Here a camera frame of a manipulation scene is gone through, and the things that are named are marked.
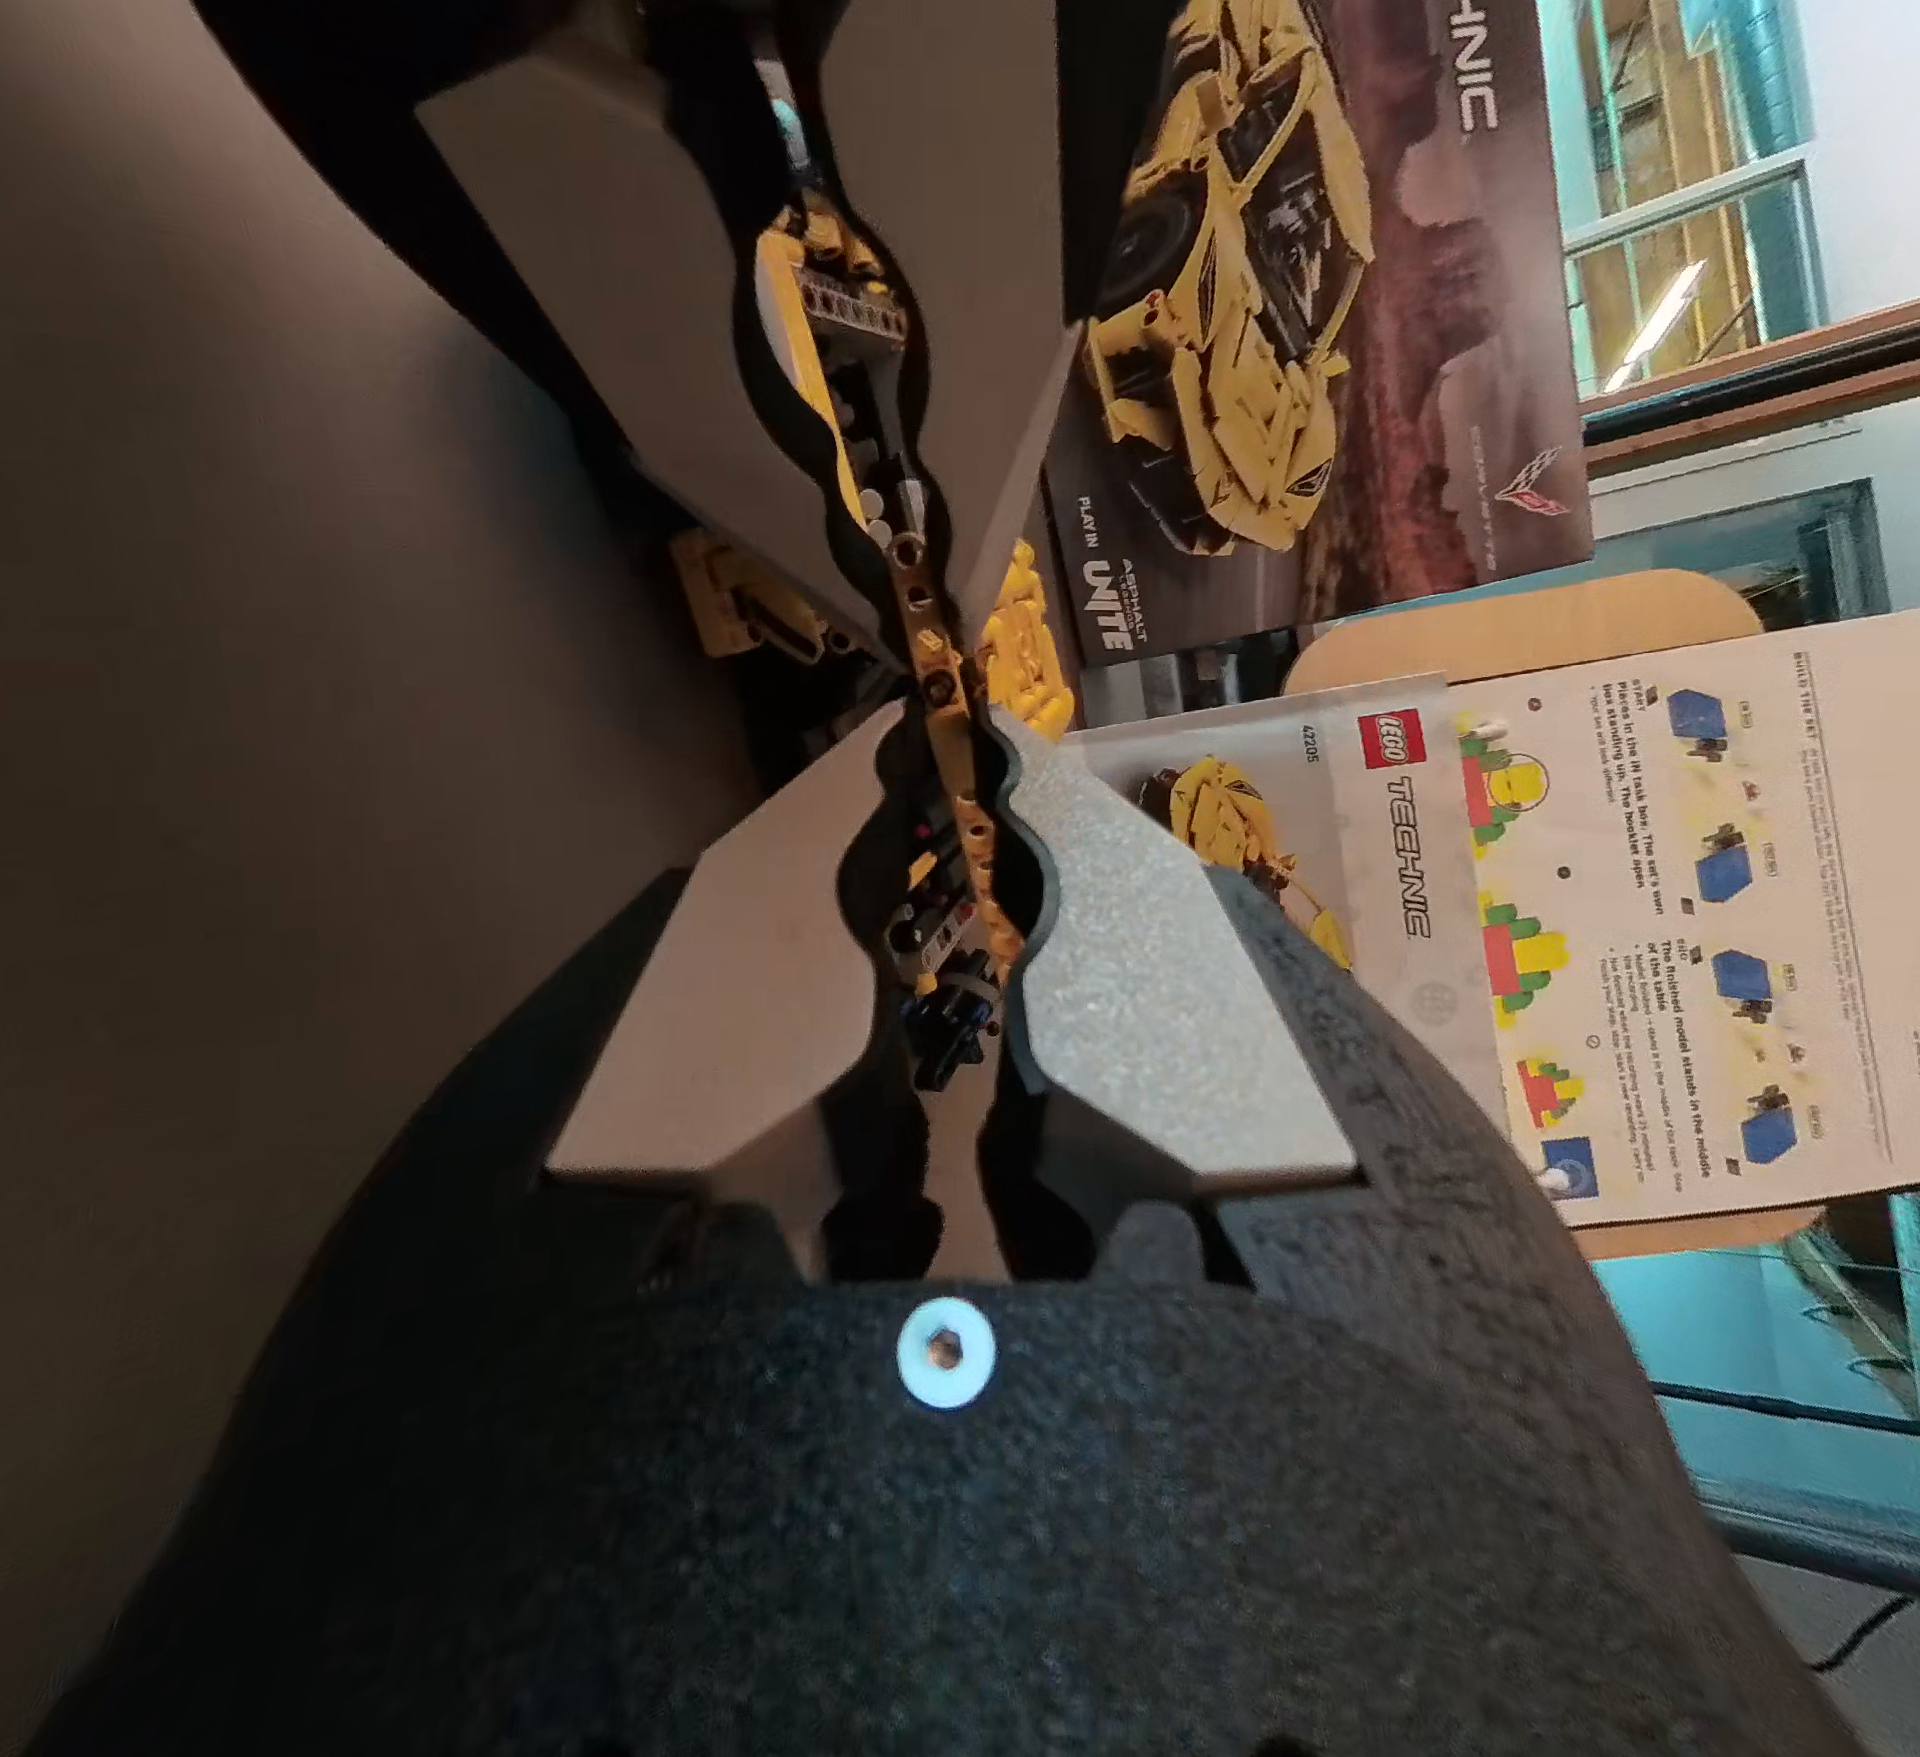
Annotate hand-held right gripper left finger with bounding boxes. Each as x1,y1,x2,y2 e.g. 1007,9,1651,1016
544,703,913,1252

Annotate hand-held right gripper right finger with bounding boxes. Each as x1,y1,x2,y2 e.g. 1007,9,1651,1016
978,709,1362,1257

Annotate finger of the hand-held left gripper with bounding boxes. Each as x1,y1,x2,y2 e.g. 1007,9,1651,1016
412,0,902,648
822,0,1207,626

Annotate grey black brick chassis module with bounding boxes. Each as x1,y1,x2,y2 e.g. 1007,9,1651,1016
892,857,1011,1096

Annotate yellow toy brick car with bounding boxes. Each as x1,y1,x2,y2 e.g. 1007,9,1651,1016
667,188,1083,918

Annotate grey desk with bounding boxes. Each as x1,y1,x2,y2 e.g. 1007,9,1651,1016
0,0,933,1744

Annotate white instruction booklet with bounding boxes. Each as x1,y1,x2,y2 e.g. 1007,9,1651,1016
1073,676,1510,1158

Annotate black toy car box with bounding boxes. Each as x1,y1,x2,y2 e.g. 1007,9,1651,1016
1039,0,1596,666

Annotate framed instruction poster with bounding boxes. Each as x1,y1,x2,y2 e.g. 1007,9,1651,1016
1287,568,1920,1260

